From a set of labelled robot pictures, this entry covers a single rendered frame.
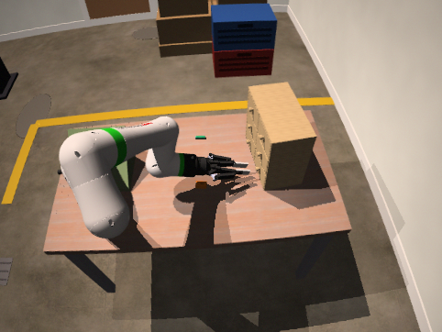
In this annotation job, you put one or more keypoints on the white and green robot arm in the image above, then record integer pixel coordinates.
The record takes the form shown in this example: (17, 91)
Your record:
(86, 156)

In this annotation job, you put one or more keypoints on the orange nine-volt battery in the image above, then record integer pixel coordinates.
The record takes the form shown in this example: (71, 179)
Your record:
(201, 185)

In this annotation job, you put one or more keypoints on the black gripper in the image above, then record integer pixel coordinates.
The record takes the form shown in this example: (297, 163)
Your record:
(214, 164)

